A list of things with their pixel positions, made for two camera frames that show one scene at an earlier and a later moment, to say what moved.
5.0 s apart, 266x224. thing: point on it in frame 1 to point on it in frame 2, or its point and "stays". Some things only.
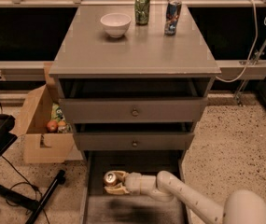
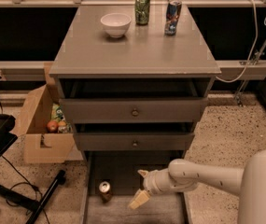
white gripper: [133, 183] to [151, 181]
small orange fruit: [62, 123] stays
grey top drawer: [134, 110] stays
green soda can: [142, 9] stays
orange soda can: [110, 178] to [105, 193]
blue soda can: [172, 17] stays
